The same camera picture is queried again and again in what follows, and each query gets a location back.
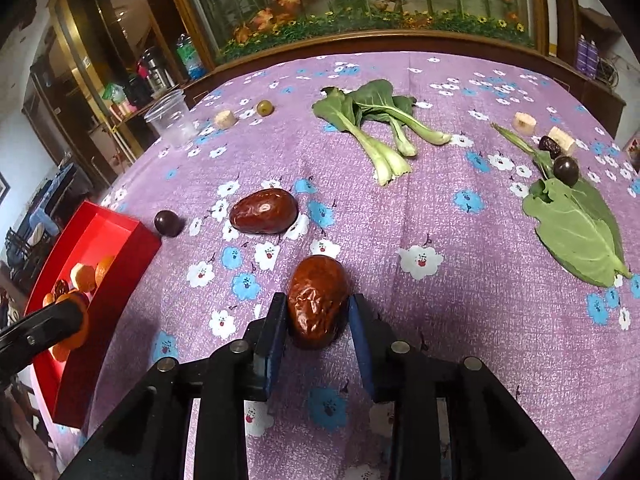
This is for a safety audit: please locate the orange mandarin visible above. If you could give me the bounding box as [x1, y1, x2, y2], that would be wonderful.
[42, 292, 54, 307]
[49, 289, 90, 364]
[94, 255, 115, 287]

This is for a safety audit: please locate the dark red jujube date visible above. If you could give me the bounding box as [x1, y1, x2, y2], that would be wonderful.
[52, 278, 70, 300]
[288, 255, 349, 350]
[230, 188, 298, 234]

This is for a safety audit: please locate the dark purple plum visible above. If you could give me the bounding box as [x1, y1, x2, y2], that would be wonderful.
[154, 209, 184, 237]

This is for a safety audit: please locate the small white corn block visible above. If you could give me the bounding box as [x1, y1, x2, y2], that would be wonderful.
[70, 263, 96, 292]

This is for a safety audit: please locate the red shallow box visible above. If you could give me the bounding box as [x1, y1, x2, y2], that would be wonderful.
[22, 199, 163, 430]

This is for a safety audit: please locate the purple floral tablecloth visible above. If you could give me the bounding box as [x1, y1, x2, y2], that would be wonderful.
[48, 52, 639, 479]

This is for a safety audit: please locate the large green leaf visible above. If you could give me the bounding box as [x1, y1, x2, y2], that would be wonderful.
[491, 124, 632, 288]

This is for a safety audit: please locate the clear plastic cup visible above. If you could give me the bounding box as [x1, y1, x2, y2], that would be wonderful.
[143, 89, 198, 148]

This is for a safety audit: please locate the dark plum on leaf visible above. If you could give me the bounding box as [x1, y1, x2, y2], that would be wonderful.
[552, 155, 580, 188]

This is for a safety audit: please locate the steel thermos kettle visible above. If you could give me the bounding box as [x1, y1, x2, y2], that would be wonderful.
[138, 47, 175, 96]

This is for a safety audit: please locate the small white corn piece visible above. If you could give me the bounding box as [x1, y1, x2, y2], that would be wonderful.
[214, 110, 238, 130]

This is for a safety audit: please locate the small dark date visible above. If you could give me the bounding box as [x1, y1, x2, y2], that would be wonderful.
[538, 136, 563, 159]

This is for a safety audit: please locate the green label water bottle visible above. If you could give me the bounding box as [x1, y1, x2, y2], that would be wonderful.
[176, 34, 206, 79]

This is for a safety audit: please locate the green olive fruit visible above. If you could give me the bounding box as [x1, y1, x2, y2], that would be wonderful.
[256, 100, 274, 117]

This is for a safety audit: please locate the bok choy bunch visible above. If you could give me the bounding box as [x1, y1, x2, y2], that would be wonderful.
[311, 79, 452, 186]

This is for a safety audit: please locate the purple bottles pair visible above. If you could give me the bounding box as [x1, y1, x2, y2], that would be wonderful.
[575, 35, 599, 79]

